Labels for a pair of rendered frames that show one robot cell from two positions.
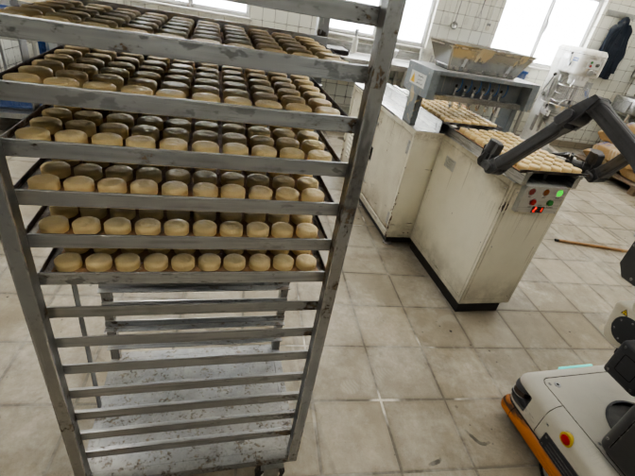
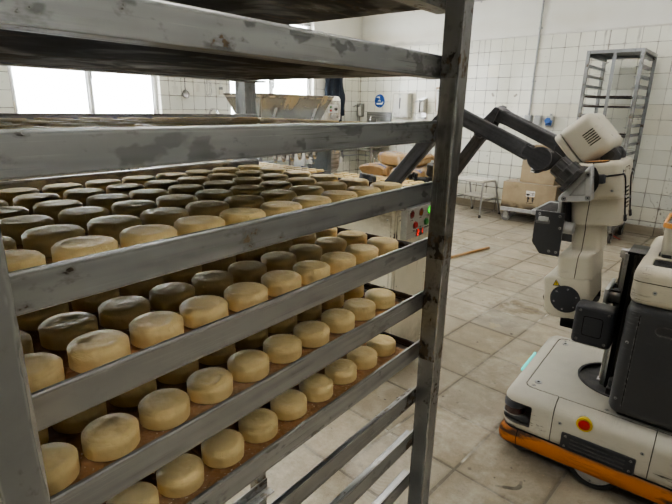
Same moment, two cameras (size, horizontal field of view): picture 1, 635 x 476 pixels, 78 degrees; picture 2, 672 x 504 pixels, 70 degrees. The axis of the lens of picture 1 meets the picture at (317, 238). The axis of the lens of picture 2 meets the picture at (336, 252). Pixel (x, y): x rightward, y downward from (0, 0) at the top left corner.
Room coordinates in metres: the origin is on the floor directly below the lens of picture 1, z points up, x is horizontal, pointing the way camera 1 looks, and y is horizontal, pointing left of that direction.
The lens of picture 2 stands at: (0.20, 0.50, 1.26)
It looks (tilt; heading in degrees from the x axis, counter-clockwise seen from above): 17 degrees down; 326
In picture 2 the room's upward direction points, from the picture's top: 1 degrees clockwise
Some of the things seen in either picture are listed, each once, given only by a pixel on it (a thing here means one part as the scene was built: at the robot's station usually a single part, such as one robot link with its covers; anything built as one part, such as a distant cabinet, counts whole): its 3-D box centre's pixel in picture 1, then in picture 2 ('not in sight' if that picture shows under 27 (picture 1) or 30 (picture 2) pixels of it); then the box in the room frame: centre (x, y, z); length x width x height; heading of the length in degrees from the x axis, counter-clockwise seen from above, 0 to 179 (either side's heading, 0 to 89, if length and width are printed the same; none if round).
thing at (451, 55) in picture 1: (478, 59); (281, 108); (2.64, -0.75, 1.25); 0.56 x 0.29 x 0.14; 108
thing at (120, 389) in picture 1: (195, 381); not in sight; (0.66, 0.25, 0.51); 0.64 x 0.03 x 0.03; 108
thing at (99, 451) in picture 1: (195, 438); not in sight; (0.66, 0.25, 0.24); 0.64 x 0.03 x 0.03; 108
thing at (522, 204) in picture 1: (540, 198); (417, 220); (1.81, -1.02, 0.77); 0.24 x 0.04 x 0.14; 108
